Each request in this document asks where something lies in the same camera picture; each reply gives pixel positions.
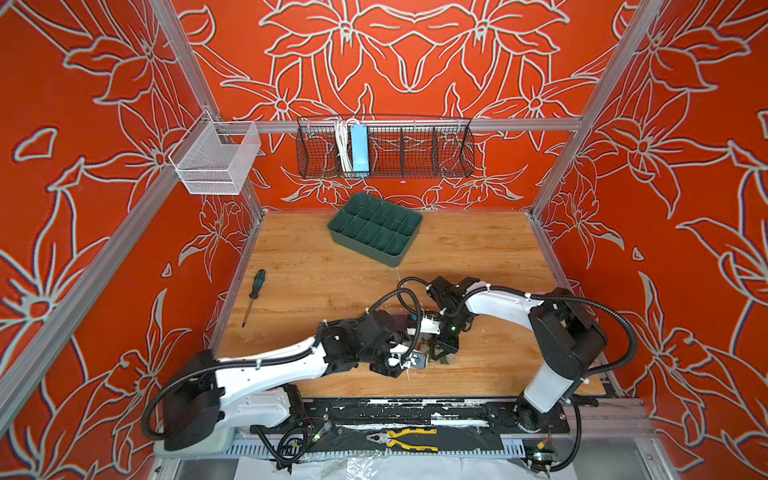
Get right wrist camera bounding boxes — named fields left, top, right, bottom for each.
left=407, top=317, right=440, bottom=335

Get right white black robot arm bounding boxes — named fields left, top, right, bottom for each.
left=396, top=277, right=638, bottom=419

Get black wire wall basket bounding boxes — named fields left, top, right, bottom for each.
left=296, top=115, right=476, bottom=180

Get light blue box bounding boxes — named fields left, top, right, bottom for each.
left=350, top=123, right=370, bottom=177

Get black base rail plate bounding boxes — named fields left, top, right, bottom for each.
left=249, top=397, right=571, bottom=436

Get green handled screwdriver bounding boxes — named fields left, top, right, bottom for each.
left=241, top=269, right=266, bottom=327

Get pale green pad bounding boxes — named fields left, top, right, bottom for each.
left=153, top=427, right=238, bottom=460

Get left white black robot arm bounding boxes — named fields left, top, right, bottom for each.
left=140, top=288, right=424, bottom=452

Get yellow handled pliers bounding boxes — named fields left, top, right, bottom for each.
left=365, top=428, right=439, bottom=453

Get green divided organizer tray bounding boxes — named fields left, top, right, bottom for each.
left=327, top=192, right=423, bottom=268

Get beige brown argyle sock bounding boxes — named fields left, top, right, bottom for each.
left=417, top=342, right=449, bottom=364

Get white mesh wall basket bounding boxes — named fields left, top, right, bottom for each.
left=168, top=110, right=262, bottom=195

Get white coiled cable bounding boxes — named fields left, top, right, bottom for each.
left=334, top=118, right=353, bottom=174

